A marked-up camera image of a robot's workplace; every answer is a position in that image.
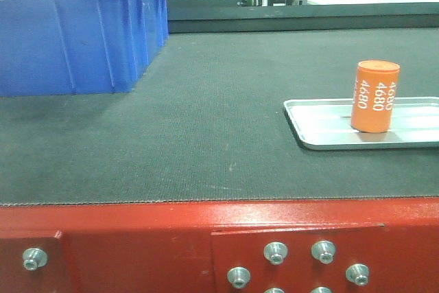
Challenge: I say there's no steel bolt far left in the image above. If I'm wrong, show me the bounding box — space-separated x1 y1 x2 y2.
22 248 48 271

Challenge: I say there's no steel bolt upper middle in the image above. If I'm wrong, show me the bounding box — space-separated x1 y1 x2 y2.
263 242 288 266

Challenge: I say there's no steel bolt lower right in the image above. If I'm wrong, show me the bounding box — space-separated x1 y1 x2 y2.
345 263 370 286

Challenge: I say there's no steel bolt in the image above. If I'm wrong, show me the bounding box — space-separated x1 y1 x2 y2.
263 242 288 266
22 248 48 271
345 263 370 286
311 240 336 264
227 267 251 289

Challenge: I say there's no steel bolt lower left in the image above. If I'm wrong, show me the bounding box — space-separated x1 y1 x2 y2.
227 267 251 289

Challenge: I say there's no silver metal tray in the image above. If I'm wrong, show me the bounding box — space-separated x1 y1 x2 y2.
284 97 438 150

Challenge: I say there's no steel bolt upper right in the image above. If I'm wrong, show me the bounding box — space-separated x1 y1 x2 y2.
311 240 336 264

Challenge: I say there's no red conveyor frame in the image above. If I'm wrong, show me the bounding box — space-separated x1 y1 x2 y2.
1 198 438 292

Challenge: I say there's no dark green conveyor belt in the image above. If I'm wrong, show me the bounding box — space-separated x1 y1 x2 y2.
1 28 438 206

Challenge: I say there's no blue plastic crate on conveyor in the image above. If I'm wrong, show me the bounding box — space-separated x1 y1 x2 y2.
1 0 168 97

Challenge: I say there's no orange cylindrical capacitor 4680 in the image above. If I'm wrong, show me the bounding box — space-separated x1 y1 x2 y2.
351 60 401 133

